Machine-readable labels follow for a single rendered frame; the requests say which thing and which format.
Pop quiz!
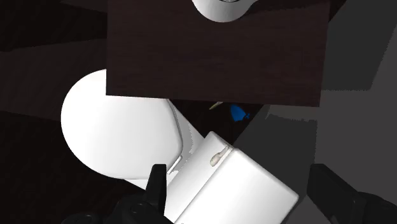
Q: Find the small blue rounded object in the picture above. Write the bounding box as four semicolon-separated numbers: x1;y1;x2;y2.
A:
230;104;251;123

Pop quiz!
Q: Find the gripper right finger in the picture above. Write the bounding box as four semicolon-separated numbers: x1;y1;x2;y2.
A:
306;163;397;224

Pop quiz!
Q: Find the dark brown robot stand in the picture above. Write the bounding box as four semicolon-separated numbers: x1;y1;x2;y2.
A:
106;0;330;108

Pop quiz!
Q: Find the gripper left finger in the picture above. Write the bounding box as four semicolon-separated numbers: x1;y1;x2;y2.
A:
61;164;174;224

